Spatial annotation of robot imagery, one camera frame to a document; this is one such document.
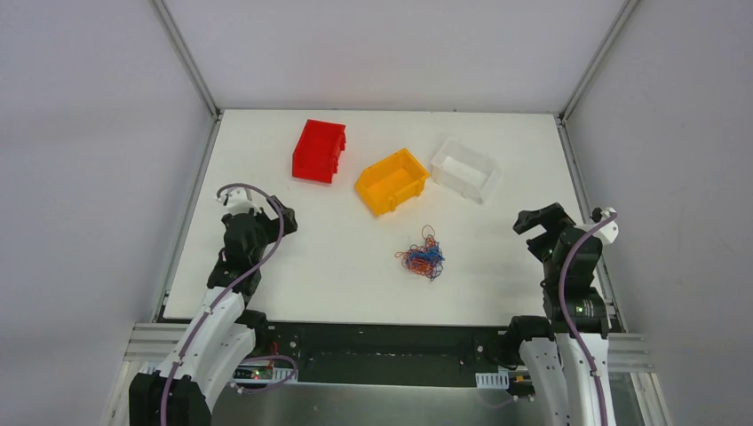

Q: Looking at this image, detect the blue orange cable bundle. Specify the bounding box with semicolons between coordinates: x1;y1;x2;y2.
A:
394;225;447;282

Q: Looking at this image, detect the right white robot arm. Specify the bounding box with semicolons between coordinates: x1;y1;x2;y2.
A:
490;202;619;425

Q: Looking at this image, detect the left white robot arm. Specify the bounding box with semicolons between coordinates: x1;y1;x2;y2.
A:
128;188;297;425

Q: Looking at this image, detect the white plastic bin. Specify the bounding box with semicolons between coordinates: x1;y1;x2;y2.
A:
430;138;502;205

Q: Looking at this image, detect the red plastic bin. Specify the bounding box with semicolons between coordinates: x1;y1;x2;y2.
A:
291;119;346;185

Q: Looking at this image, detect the yellow plastic bin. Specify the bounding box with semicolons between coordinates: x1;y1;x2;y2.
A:
354;148;430;217

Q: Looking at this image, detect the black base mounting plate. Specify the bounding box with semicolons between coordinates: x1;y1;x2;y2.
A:
252;322;523;388

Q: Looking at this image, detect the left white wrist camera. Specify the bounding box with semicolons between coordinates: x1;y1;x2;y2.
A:
217;187;261;216

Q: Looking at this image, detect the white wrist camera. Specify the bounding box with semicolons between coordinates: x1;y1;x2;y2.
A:
577;207;619;245
217;187;261;216

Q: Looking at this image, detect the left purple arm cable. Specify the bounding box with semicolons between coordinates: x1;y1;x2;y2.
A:
160;183;286;426

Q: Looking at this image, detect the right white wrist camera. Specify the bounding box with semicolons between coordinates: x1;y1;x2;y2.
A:
577;207;619;245

